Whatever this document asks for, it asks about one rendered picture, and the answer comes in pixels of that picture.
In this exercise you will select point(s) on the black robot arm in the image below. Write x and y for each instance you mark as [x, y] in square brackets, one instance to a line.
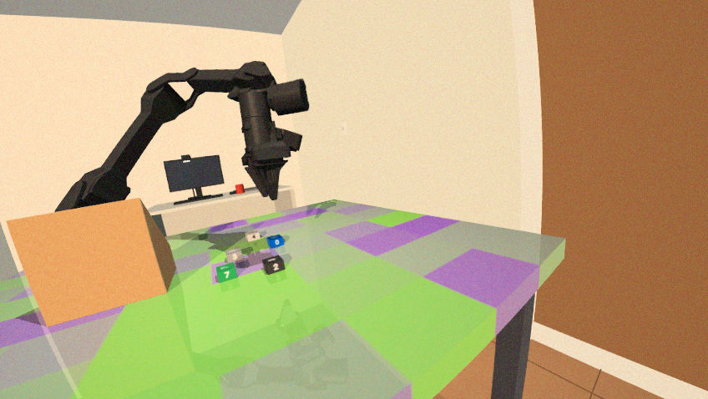
[252, 85]

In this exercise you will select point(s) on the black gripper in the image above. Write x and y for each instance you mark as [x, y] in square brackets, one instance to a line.
[263, 157]

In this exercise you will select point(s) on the blue block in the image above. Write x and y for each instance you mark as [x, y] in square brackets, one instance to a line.
[275, 241]

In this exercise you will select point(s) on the green block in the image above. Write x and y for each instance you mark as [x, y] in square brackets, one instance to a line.
[226, 272]

